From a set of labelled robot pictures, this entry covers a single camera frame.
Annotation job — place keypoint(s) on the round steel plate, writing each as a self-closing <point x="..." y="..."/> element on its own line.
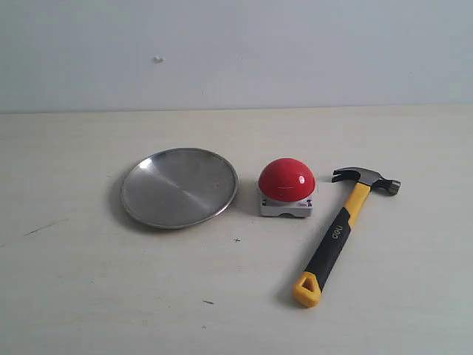
<point x="178" y="188"/>

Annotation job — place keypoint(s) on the yellow black claw hammer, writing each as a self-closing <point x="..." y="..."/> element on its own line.
<point x="308" y="288"/>

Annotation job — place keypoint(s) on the red dome push button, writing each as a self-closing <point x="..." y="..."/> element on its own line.
<point x="286" y="186"/>

